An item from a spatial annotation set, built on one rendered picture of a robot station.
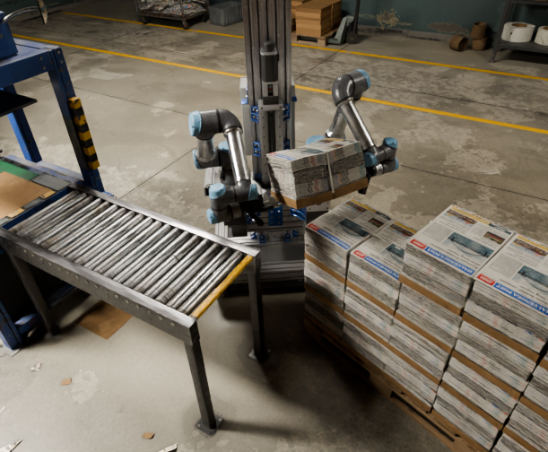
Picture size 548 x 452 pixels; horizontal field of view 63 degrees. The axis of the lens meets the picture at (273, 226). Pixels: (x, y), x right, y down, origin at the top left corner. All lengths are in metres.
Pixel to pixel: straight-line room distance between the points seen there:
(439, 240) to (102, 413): 1.93
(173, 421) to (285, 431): 0.59
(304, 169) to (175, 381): 1.44
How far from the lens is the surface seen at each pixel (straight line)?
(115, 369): 2.91
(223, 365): 2.77
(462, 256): 1.88
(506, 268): 1.89
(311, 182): 2.03
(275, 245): 3.15
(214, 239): 2.31
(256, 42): 2.55
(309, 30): 8.19
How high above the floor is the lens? 2.24
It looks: 38 degrees down
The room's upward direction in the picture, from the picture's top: 2 degrees counter-clockwise
